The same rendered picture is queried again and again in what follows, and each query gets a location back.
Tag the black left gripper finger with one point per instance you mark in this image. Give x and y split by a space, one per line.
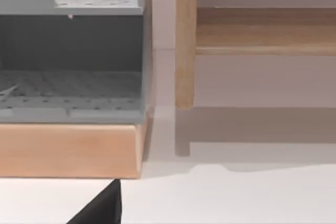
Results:
107 204

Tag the pale wooden drawer front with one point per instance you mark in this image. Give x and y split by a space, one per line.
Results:
68 150

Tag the grey pierced drawer inside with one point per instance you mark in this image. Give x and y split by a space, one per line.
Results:
71 58

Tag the wooden open shelf unit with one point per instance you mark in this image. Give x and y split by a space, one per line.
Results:
236 35

